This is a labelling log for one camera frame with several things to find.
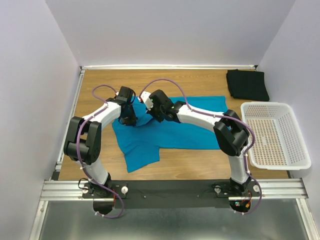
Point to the aluminium rail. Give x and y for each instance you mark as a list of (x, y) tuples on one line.
[(168, 67), (60, 158), (291, 188)]

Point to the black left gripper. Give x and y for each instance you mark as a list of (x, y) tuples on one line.
[(132, 121)]

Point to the folded black t shirt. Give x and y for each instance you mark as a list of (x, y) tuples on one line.
[(247, 85)]

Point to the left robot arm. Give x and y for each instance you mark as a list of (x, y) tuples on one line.
[(84, 135)]

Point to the aluminium back rail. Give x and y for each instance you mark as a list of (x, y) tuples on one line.
[(168, 67)]

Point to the aluminium front rail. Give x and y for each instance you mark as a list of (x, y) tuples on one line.
[(291, 188)]

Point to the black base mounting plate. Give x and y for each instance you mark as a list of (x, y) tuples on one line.
[(171, 194)]

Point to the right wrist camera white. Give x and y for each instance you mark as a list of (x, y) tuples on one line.
[(144, 98)]

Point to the blue t shirt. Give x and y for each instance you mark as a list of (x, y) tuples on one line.
[(141, 143)]

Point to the white plastic basket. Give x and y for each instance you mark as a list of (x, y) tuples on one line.
[(279, 143)]

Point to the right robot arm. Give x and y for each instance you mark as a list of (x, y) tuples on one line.
[(231, 133)]

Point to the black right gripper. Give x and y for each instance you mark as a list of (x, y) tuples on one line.
[(150, 112)]

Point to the aluminium left rail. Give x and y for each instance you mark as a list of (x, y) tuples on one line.
[(60, 158)]

